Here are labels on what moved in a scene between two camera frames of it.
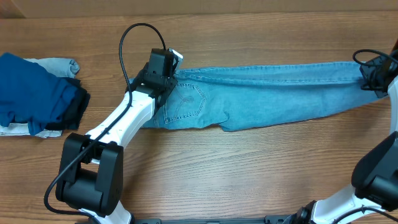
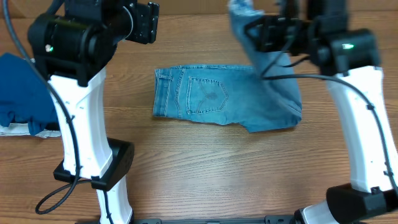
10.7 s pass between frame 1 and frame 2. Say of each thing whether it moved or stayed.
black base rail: stayed
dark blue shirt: stayed
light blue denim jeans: moved
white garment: stayed
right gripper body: moved
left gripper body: moved
